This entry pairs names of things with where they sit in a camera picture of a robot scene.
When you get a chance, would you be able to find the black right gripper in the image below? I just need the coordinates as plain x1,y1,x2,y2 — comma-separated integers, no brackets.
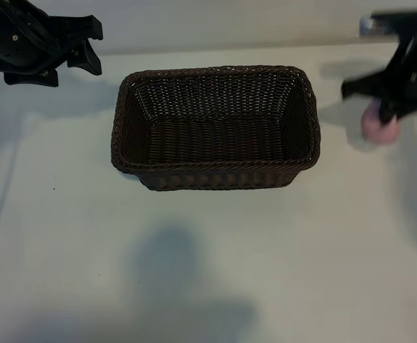
340,53,417,126

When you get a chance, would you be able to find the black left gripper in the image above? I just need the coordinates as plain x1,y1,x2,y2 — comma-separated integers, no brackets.
0,0,104,87

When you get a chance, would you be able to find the pink peach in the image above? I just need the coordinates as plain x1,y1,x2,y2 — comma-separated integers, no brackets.
360,101,399,144

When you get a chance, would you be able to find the dark brown wicker basket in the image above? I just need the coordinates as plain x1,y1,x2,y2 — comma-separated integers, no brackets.
109,64,322,192

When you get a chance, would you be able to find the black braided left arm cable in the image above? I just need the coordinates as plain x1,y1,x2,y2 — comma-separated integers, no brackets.
6,0,62,55

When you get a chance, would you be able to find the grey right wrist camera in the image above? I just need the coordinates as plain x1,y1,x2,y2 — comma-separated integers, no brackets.
359,13,397,36

